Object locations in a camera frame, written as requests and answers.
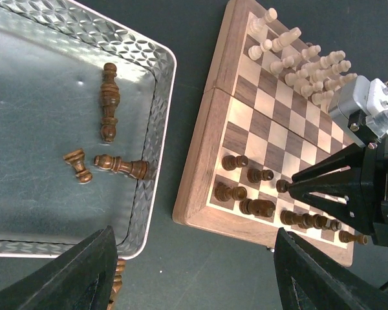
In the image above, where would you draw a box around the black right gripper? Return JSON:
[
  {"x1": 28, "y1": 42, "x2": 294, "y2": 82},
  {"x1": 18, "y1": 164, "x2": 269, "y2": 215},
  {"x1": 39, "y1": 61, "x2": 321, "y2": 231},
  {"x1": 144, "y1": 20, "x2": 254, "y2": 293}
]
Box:
[{"x1": 287, "y1": 138, "x2": 388, "y2": 247}]

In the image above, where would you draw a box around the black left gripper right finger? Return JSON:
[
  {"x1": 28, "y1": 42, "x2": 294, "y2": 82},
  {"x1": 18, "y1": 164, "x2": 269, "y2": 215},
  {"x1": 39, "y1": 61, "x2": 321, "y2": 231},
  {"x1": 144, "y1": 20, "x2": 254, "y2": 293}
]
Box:
[{"x1": 274, "y1": 228, "x2": 388, "y2": 309}]

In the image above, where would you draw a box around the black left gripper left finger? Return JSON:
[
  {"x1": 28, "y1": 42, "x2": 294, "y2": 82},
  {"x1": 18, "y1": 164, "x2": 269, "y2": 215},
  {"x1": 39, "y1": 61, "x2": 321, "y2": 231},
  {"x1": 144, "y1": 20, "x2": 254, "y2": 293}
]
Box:
[{"x1": 0, "y1": 226, "x2": 118, "y2": 309}]

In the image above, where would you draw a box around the dark chess rook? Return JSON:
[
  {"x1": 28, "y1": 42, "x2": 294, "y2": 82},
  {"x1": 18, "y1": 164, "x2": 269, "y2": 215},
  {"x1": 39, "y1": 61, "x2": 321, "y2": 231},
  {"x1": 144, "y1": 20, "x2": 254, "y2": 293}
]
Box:
[{"x1": 339, "y1": 231, "x2": 368, "y2": 245}]

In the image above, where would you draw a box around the dark chess piece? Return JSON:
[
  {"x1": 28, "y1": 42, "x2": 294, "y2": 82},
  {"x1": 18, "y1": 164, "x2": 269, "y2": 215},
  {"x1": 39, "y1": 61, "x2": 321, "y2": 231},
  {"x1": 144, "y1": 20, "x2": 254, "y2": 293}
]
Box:
[{"x1": 280, "y1": 210, "x2": 342, "y2": 232}]

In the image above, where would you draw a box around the dark chess pawn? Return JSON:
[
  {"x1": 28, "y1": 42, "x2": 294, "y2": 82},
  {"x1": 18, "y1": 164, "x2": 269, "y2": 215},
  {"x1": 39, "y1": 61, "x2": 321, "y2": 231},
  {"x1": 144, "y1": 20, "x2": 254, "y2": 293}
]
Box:
[
  {"x1": 222, "y1": 155, "x2": 248, "y2": 171},
  {"x1": 276, "y1": 179, "x2": 290, "y2": 193}
]

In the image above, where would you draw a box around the dark corner rook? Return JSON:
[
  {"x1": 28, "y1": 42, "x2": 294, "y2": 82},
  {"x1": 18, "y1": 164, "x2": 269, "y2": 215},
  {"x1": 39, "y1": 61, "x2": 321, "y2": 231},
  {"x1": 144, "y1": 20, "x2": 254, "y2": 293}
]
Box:
[{"x1": 214, "y1": 183, "x2": 248, "y2": 202}]

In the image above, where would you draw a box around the wooden chess board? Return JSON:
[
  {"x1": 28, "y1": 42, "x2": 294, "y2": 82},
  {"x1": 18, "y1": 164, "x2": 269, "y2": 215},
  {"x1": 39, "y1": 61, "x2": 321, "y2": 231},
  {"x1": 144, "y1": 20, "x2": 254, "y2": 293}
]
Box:
[{"x1": 172, "y1": 0, "x2": 356, "y2": 267}]

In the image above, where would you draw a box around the white chess pieces row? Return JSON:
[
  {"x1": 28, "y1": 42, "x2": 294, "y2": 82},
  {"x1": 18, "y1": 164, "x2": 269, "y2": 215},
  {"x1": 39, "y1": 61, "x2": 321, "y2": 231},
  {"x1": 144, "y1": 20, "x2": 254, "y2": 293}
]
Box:
[{"x1": 246, "y1": 8, "x2": 358, "y2": 109}]

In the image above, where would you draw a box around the dark pawn in tray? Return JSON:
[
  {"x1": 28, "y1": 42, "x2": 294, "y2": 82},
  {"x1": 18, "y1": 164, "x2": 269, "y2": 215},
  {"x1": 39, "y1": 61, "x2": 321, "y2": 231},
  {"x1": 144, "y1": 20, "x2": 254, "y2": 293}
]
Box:
[{"x1": 63, "y1": 148, "x2": 92, "y2": 184}]

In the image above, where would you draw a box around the dark bishop in tray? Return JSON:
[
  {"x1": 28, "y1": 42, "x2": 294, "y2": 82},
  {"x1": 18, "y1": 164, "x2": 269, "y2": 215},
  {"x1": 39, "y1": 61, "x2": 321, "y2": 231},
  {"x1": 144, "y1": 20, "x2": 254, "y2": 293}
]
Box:
[{"x1": 94, "y1": 154, "x2": 149, "y2": 180}]

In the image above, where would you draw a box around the pink metal tray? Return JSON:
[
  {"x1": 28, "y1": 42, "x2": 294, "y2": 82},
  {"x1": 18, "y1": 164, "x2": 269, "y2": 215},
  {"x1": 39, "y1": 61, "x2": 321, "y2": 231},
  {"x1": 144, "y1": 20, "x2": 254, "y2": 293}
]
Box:
[{"x1": 0, "y1": 1, "x2": 177, "y2": 260}]

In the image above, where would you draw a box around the dark queen in tray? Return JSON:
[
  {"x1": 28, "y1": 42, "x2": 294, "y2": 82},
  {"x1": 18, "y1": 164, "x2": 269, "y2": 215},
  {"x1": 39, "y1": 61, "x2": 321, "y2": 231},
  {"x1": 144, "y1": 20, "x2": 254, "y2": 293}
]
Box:
[{"x1": 100, "y1": 63, "x2": 120, "y2": 143}]

